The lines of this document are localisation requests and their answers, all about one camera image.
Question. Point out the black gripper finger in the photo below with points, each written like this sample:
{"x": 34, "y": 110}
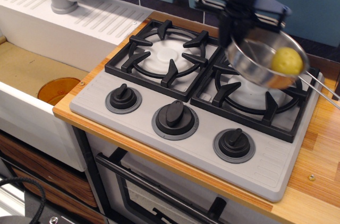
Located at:
{"x": 243, "y": 23}
{"x": 225, "y": 27}

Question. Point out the stainless steel pot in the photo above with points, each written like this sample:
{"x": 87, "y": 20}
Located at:
{"x": 252, "y": 58}

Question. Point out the yellow toy potato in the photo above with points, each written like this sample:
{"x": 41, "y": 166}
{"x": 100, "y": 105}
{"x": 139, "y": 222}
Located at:
{"x": 286, "y": 60}

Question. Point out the black middle stove knob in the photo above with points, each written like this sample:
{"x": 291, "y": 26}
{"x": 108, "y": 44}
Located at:
{"x": 175, "y": 121}

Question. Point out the black stove knob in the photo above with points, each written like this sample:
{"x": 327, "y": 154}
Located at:
{"x": 234, "y": 146}
{"x": 123, "y": 100}
{"x": 175, "y": 121}

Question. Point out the black right stove knob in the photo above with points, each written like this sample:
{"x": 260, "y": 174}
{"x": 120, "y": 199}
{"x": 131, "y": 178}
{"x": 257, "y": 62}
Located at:
{"x": 234, "y": 146}

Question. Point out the black left stove knob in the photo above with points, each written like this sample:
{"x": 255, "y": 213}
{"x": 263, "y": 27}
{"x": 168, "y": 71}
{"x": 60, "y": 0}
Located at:
{"x": 123, "y": 100}

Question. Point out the grey toy stove top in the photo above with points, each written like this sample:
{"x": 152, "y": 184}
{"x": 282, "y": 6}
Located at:
{"x": 265, "y": 174}

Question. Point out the black left burner grate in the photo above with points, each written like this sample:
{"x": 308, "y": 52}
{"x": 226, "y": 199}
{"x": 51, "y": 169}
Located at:
{"x": 164, "y": 60}

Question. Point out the black burner grate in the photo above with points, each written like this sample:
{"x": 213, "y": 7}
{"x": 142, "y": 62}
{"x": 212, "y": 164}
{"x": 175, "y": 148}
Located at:
{"x": 164, "y": 60}
{"x": 278, "y": 113}

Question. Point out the black right burner grate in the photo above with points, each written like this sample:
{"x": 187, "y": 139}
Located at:
{"x": 278, "y": 113}

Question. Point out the orange plastic plate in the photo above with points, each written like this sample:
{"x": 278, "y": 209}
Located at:
{"x": 55, "y": 90}

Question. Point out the toy oven door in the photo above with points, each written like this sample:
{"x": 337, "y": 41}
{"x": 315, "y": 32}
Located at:
{"x": 147, "y": 193}

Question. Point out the white toy sink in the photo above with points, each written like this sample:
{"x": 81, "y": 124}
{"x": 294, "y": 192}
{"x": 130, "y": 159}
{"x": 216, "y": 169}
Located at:
{"x": 37, "y": 46}

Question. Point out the wooden drawer front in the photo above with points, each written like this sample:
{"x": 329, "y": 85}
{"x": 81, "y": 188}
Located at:
{"x": 65, "y": 187}

